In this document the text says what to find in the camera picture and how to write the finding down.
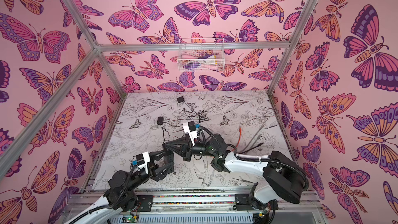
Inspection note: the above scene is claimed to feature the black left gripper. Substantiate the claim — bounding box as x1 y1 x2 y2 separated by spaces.
125 151 170 194

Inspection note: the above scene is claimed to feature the black ethernet cable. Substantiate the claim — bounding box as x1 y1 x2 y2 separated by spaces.
239 142 264 155

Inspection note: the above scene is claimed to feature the black network switch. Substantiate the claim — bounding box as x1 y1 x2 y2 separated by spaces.
160 150 175 174

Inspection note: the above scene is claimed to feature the black power adapter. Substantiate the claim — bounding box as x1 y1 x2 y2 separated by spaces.
176 96 210 123
157 116 179 142

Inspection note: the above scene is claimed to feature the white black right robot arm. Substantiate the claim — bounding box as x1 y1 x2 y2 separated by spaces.
163 125 309 217

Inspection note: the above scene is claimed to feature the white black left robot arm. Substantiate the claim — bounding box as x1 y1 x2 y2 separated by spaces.
67 150 174 224

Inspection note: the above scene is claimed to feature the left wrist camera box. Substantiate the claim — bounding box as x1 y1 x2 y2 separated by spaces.
131 152 151 174

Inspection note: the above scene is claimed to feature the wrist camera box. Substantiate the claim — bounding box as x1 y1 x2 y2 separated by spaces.
182 120 200 147
131 152 151 174

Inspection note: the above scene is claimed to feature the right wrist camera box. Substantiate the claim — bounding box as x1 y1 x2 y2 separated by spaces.
182 120 200 147

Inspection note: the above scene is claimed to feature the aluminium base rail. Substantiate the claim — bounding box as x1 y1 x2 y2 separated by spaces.
60 186 327 224

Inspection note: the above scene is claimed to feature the red ethernet cable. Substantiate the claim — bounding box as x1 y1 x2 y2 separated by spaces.
233 125 243 150

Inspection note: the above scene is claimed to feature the grey ethernet cable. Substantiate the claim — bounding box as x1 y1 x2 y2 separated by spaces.
240 125 265 153

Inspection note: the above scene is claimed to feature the white wire basket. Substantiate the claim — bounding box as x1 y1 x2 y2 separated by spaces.
176 37 226 72

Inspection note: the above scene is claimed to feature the aluminium frame post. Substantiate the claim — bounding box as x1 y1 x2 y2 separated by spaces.
62 0 125 97

